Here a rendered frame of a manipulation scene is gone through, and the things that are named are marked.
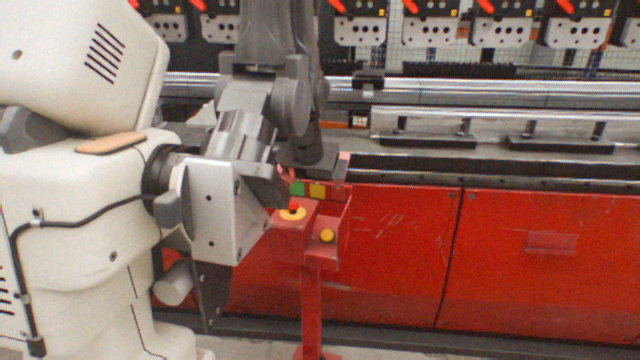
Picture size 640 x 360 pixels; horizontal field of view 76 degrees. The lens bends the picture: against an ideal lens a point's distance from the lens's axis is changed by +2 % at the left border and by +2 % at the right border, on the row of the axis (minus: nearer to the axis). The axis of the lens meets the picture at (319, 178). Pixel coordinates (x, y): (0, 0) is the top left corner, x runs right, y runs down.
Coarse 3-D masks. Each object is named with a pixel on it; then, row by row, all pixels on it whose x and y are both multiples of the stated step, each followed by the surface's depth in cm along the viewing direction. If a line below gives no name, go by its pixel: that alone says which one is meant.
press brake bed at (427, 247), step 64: (384, 192) 131; (448, 192) 129; (512, 192) 126; (576, 192) 125; (256, 256) 149; (384, 256) 143; (448, 256) 140; (512, 256) 137; (576, 256) 135; (192, 320) 173; (256, 320) 173; (384, 320) 163; (448, 320) 158; (512, 320) 154; (576, 320) 150
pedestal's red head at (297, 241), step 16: (304, 208) 114; (272, 224) 108; (288, 224) 108; (304, 224) 108; (320, 224) 116; (336, 224) 115; (272, 240) 110; (288, 240) 108; (304, 240) 108; (336, 240) 113; (272, 256) 113; (288, 256) 111; (304, 256) 110; (320, 256) 108; (336, 256) 107
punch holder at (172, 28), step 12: (144, 0) 121; (156, 0) 121; (168, 0) 120; (180, 0) 120; (156, 12) 122; (168, 12) 122; (180, 12) 122; (156, 24) 125; (168, 24) 124; (180, 24) 123; (192, 24) 129; (168, 36) 125; (180, 36) 125; (192, 36) 130
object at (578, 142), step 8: (512, 136) 129; (520, 136) 129; (544, 136) 129; (552, 136) 129; (512, 144) 126; (520, 144) 126; (528, 144) 126; (536, 144) 125; (544, 144) 125; (552, 144) 125; (560, 144) 124; (568, 144) 124; (576, 144) 124; (584, 144) 124; (592, 144) 124; (600, 144) 124; (608, 144) 123; (584, 152) 125; (592, 152) 125; (600, 152) 124; (608, 152) 124
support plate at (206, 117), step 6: (210, 102) 129; (204, 108) 124; (210, 108) 124; (198, 114) 119; (204, 114) 119; (210, 114) 119; (192, 120) 115; (198, 120) 115; (204, 120) 115; (210, 120) 115; (216, 120) 115; (192, 126) 112; (198, 126) 112; (204, 126) 112; (210, 126) 112
